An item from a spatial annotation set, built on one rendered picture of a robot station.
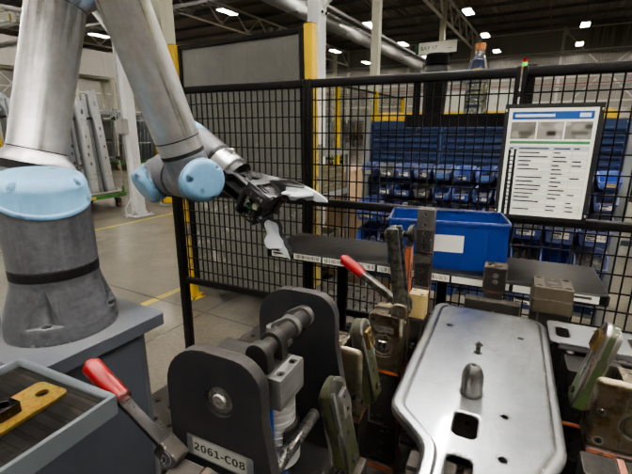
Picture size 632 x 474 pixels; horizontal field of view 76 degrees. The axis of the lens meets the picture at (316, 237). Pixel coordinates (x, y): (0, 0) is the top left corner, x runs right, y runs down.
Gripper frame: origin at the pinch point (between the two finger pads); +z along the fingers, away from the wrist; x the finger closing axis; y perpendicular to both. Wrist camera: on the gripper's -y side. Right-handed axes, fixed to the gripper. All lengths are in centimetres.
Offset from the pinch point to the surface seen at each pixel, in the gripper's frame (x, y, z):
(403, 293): 3.1, 1.8, 21.7
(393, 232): 11.2, 1.9, 13.4
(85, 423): 1, 54, 7
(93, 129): -333, -431, -552
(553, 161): 35, -54, 31
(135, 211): -376, -397, -376
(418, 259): -0.9, -28.5, 20.3
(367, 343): 0.8, 18.7, 21.5
